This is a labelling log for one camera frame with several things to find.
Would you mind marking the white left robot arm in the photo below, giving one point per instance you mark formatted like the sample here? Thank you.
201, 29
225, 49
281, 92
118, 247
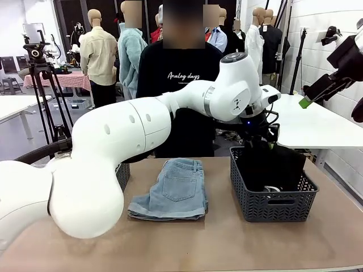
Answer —
113, 141

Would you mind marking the white top with black stripes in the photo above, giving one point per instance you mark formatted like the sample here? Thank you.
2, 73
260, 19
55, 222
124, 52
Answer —
272, 189

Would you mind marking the white board panel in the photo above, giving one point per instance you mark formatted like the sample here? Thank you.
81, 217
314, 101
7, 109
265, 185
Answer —
32, 32

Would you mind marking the mannequin in white shirt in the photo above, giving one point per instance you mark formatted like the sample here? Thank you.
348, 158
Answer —
252, 48

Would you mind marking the black camera tripod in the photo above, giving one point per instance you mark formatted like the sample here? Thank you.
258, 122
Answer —
35, 52

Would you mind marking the person in black T-shirt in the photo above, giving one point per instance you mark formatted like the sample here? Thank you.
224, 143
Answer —
184, 62

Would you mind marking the black garment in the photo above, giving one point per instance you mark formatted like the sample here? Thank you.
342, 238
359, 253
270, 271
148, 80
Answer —
272, 164

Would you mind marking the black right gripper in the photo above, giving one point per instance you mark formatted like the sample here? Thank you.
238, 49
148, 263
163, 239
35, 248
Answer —
350, 59

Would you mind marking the mannequin in cream shirt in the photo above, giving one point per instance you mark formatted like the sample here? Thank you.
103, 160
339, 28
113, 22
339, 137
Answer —
99, 56

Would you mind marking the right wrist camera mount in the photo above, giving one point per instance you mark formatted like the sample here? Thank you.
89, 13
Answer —
331, 34

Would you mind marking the light blue denim shorts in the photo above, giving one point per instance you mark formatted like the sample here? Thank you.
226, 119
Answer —
175, 190

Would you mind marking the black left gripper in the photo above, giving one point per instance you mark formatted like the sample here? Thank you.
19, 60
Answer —
258, 124

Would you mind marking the white desk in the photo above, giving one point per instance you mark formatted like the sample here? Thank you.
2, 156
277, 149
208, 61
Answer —
11, 105

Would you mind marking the white table with rounded corner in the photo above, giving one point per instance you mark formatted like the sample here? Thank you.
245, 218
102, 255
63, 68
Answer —
312, 130

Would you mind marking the table with red checkered cloth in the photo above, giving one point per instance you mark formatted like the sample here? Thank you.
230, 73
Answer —
65, 80

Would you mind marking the mannequin in plaid hoodie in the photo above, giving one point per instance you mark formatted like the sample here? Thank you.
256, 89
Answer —
156, 34

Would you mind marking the mannequin in dark jacket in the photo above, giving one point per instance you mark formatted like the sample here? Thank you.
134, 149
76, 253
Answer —
236, 39

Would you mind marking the mannequin in black shirt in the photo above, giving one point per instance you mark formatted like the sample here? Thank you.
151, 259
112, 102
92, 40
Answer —
270, 51

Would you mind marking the black light stand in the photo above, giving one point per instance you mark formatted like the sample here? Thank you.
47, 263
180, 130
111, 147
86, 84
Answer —
297, 62

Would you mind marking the mannequin in teal fleece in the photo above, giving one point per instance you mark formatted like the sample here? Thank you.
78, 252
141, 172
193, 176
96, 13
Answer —
129, 62

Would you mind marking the black white background robot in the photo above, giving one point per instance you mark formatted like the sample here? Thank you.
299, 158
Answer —
75, 37

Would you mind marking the grey floor crate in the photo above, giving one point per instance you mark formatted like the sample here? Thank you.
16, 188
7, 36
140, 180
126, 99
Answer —
80, 104

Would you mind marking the grey plastic woven-pattern basket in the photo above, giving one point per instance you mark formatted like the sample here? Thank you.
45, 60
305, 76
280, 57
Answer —
124, 175
272, 209

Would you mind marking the mannequin in blue shirt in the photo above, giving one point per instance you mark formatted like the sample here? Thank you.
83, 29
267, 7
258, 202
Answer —
219, 39

